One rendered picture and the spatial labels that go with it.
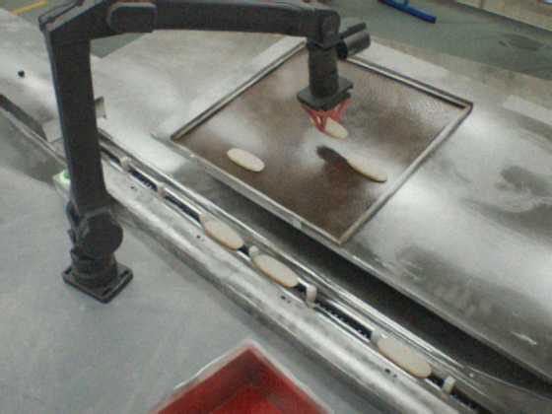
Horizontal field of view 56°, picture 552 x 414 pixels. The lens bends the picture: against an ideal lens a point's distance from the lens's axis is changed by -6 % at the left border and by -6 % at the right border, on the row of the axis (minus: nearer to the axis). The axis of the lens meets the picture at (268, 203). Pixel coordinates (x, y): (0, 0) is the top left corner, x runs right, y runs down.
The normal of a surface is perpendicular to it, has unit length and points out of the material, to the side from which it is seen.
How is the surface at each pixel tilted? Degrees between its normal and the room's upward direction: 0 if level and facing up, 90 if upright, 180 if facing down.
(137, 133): 0
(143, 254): 0
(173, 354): 0
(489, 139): 10
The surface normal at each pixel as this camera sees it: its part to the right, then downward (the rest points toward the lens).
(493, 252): -0.13, -0.66
